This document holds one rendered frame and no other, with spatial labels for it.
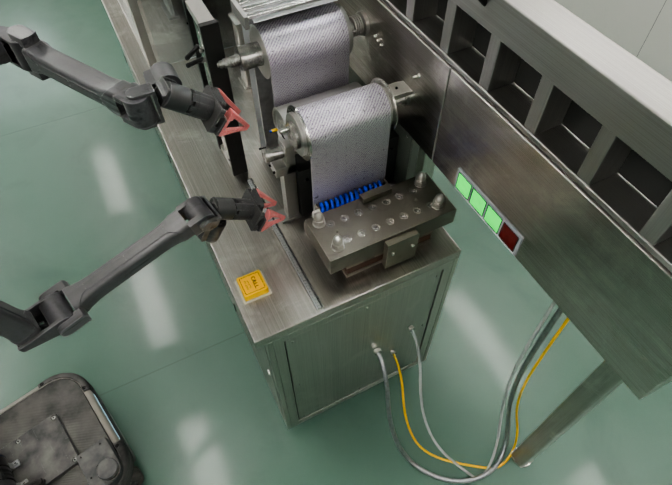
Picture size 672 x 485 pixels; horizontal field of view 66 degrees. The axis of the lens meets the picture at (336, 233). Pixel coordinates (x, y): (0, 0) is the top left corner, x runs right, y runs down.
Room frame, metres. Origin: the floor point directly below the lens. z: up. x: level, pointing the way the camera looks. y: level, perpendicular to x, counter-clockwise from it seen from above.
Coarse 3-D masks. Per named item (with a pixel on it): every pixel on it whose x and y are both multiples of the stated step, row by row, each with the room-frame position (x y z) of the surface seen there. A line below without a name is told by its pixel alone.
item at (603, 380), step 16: (432, 160) 1.31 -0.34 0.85; (432, 176) 1.32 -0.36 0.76; (608, 368) 0.52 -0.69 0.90; (592, 384) 0.52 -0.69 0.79; (608, 384) 0.50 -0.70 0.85; (576, 400) 0.52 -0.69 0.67; (592, 400) 0.50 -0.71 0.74; (560, 416) 0.52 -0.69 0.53; (576, 416) 0.49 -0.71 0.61; (544, 432) 0.52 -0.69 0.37; (560, 432) 0.49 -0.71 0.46; (528, 448) 0.51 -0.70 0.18; (544, 448) 0.50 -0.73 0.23; (528, 464) 0.50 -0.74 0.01
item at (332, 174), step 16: (368, 144) 1.03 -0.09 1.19; (384, 144) 1.06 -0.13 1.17; (320, 160) 0.97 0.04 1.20; (336, 160) 0.99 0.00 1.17; (352, 160) 1.01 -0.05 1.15; (368, 160) 1.04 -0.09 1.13; (384, 160) 1.06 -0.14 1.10; (320, 176) 0.97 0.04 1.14; (336, 176) 0.99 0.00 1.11; (352, 176) 1.01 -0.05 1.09; (368, 176) 1.04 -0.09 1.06; (384, 176) 1.06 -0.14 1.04; (320, 192) 0.97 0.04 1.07; (336, 192) 0.99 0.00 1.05
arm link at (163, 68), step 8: (160, 64) 0.98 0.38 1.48; (168, 64) 0.98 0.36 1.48; (144, 72) 0.96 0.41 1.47; (152, 72) 0.96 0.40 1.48; (160, 72) 0.95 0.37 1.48; (168, 72) 0.95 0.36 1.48; (152, 80) 0.93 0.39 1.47; (176, 80) 0.94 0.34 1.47; (136, 88) 0.88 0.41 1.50; (144, 88) 0.88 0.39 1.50; (152, 88) 0.88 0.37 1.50; (128, 96) 0.85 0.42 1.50; (136, 96) 0.85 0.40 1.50; (144, 96) 0.86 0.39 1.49; (152, 96) 0.87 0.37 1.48; (160, 112) 0.86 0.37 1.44; (160, 120) 0.86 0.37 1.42
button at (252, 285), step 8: (256, 272) 0.80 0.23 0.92; (240, 280) 0.77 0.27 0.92; (248, 280) 0.77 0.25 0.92; (256, 280) 0.77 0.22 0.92; (264, 280) 0.77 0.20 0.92; (240, 288) 0.75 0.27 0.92; (248, 288) 0.75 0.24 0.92; (256, 288) 0.75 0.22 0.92; (264, 288) 0.75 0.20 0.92; (248, 296) 0.72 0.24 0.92; (256, 296) 0.73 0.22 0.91
